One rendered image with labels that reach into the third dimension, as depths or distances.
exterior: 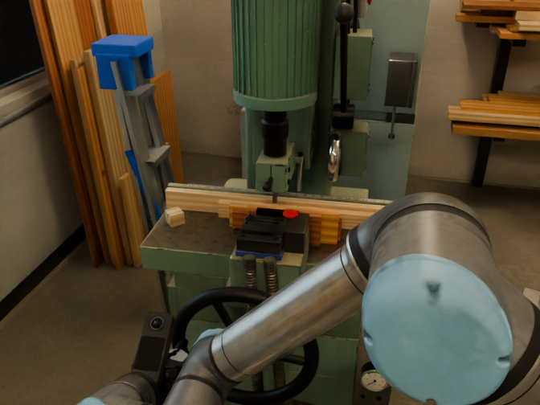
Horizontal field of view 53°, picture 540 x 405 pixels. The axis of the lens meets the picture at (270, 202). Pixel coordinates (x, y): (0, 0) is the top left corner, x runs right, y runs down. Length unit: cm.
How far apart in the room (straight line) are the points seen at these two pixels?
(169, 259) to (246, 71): 44
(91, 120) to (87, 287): 78
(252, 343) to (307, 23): 62
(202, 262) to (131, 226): 146
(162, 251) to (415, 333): 84
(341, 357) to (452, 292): 88
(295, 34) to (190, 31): 264
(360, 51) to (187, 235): 58
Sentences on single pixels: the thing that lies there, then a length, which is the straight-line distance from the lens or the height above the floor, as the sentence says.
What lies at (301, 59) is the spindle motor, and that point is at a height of 130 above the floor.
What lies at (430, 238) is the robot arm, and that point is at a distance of 49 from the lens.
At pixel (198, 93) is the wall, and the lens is 377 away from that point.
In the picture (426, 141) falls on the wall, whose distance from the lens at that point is 361.
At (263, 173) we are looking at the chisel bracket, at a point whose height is 104.
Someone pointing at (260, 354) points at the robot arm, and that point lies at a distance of 73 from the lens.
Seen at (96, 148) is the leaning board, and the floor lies 63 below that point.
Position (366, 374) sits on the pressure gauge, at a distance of 124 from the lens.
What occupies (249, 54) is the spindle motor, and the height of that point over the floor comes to 131.
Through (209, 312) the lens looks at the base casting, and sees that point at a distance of 128.
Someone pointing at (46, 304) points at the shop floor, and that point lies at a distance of 266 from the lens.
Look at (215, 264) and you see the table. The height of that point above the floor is 87.
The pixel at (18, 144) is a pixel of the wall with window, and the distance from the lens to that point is 254.
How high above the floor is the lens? 156
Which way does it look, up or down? 28 degrees down
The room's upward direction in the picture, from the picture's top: straight up
